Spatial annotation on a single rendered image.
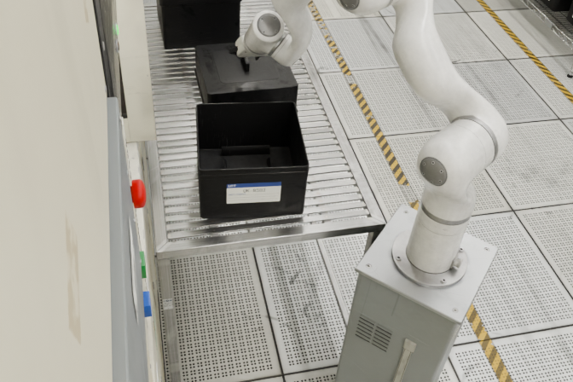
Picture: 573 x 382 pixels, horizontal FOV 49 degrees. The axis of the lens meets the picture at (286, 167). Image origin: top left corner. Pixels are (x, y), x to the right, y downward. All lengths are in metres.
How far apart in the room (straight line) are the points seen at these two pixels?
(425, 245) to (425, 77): 0.42
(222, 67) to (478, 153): 0.97
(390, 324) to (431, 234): 0.30
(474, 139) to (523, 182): 1.86
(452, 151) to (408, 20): 0.28
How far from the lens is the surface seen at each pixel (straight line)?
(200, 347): 2.31
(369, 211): 1.70
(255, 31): 1.62
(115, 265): 0.52
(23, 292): 0.21
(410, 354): 1.70
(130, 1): 1.49
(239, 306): 2.40
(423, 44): 1.31
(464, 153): 1.29
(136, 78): 1.60
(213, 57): 2.06
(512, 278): 2.72
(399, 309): 1.60
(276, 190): 1.59
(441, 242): 1.50
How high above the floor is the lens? 1.96
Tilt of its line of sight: 42 degrees down
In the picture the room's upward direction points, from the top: 5 degrees clockwise
